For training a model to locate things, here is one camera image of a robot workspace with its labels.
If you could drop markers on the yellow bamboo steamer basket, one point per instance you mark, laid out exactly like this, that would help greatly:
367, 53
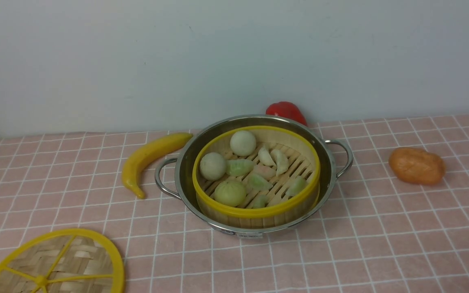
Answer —
303, 160

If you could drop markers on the yellow woven steamer lid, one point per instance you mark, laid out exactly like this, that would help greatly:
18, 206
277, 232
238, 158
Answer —
64, 261

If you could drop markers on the white round bun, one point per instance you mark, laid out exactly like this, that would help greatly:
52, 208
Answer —
243, 143
212, 166

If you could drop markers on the green dumpling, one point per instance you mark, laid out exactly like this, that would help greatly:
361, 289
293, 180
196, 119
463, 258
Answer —
257, 182
260, 201
239, 167
297, 185

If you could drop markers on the white dumpling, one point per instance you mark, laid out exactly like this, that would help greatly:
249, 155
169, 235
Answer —
265, 157
281, 161

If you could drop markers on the pink dumpling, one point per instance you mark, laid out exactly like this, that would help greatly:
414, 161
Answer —
264, 171

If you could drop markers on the green round bun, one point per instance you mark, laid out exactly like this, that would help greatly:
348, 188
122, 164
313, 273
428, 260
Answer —
230, 193

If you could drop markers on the red plastic bell pepper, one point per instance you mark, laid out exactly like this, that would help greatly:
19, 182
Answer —
288, 110

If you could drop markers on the yellow plastic banana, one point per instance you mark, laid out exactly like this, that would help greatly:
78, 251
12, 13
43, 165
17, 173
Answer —
145, 155

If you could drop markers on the pink checkered tablecloth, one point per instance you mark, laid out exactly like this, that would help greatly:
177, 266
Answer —
375, 233

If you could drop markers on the orange plastic potato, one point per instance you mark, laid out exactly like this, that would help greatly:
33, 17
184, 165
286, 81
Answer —
417, 166

